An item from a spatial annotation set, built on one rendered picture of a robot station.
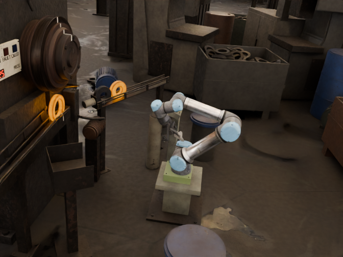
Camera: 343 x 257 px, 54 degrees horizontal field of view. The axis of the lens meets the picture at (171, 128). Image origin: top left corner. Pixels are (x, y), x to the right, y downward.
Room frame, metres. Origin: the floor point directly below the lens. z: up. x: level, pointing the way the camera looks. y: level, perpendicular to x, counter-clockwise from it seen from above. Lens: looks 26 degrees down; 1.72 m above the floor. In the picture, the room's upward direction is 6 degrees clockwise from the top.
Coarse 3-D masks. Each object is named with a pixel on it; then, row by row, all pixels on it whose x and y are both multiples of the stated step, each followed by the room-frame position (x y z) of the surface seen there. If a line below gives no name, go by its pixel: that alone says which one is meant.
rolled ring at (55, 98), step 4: (56, 96) 2.06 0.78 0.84; (60, 96) 2.10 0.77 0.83; (52, 100) 2.02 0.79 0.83; (56, 100) 2.04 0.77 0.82; (60, 100) 2.12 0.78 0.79; (52, 104) 2.00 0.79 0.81; (60, 104) 2.13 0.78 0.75; (64, 104) 2.16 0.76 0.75; (48, 108) 1.99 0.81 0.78; (52, 108) 1.99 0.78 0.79; (60, 108) 2.13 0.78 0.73; (48, 112) 1.98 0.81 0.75; (52, 112) 1.98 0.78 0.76; (60, 112) 2.11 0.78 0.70; (52, 116) 1.99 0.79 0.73; (56, 116) 2.03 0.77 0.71; (60, 116) 2.09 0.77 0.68; (52, 120) 2.01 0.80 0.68
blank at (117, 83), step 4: (112, 84) 2.58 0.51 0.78; (116, 84) 2.58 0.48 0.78; (120, 84) 2.61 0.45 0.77; (124, 84) 2.64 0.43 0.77; (112, 88) 2.55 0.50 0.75; (116, 88) 2.58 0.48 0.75; (120, 88) 2.64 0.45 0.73; (124, 88) 2.64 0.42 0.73; (112, 92) 2.55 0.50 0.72; (120, 92) 2.62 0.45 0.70; (116, 96) 2.58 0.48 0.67
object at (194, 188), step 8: (160, 168) 2.16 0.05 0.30; (192, 168) 2.21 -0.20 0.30; (200, 168) 2.22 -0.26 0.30; (160, 176) 2.05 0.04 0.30; (192, 176) 2.10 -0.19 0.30; (200, 176) 2.11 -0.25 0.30; (160, 184) 1.96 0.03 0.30; (168, 184) 1.97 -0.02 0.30; (176, 184) 1.98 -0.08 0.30; (184, 184) 1.99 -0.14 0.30; (192, 184) 2.00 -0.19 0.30; (200, 184) 2.01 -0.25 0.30; (184, 192) 1.93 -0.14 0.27; (192, 192) 1.93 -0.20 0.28; (200, 192) 1.93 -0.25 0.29
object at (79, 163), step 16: (64, 144) 1.66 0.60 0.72; (80, 144) 1.70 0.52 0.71; (48, 160) 1.52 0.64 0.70; (64, 160) 1.66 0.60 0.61; (80, 160) 1.69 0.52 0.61; (64, 176) 1.41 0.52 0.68; (80, 176) 1.45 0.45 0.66; (64, 192) 1.56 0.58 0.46; (64, 240) 1.63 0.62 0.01; (80, 240) 1.65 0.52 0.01; (64, 256) 1.50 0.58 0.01; (80, 256) 1.51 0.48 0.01
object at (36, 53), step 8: (40, 24) 1.97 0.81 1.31; (48, 24) 1.96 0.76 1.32; (40, 32) 1.92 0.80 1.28; (48, 32) 1.96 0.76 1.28; (32, 40) 1.89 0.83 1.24; (40, 40) 1.89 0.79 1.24; (32, 48) 1.87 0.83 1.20; (40, 48) 1.86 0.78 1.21; (32, 56) 1.86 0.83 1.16; (40, 56) 1.85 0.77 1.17; (32, 64) 1.85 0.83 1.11; (40, 64) 1.84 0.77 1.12; (32, 72) 1.86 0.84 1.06; (40, 72) 1.84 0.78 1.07; (40, 80) 1.88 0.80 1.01; (48, 88) 1.91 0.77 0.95; (56, 88) 2.01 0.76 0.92
